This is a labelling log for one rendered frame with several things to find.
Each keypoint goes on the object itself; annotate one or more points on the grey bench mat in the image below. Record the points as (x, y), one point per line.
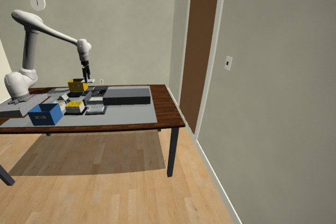
(114, 115)

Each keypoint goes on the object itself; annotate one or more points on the yellow open-top bin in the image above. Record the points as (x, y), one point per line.
(75, 85)

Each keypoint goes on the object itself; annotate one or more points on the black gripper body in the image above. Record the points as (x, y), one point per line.
(85, 64)

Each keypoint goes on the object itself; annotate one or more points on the blue open-top bin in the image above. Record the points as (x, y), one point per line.
(45, 114)

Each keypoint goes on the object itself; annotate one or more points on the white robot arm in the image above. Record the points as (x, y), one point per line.
(18, 83)

